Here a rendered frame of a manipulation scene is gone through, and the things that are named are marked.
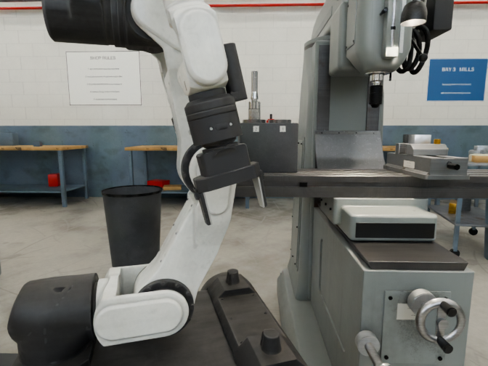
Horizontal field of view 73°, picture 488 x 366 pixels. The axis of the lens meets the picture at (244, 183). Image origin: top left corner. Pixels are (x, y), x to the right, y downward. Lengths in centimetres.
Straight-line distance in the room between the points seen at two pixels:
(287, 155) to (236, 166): 71
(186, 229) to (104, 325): 26
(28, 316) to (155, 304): 26
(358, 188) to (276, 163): 31
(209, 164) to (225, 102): 11
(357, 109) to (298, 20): 415
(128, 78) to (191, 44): 540
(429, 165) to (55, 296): 112
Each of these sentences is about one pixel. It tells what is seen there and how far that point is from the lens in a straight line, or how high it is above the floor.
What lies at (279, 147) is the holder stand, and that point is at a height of 104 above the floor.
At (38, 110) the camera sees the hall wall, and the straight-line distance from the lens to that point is 657.
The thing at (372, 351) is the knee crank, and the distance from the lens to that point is 102.
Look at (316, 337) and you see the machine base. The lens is 165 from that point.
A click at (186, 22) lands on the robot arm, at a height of 125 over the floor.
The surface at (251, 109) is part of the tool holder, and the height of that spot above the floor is 118.
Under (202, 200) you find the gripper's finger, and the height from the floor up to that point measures 98.
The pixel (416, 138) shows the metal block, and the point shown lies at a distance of 141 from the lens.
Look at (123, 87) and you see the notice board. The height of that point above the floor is 181.
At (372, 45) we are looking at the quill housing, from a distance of 131.
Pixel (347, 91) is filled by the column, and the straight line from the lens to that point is 174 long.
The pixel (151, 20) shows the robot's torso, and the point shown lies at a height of 131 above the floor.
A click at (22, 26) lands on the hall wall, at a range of 684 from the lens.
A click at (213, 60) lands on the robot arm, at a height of 120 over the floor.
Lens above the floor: 109
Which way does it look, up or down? 9 degrees down
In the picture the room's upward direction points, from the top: straight up
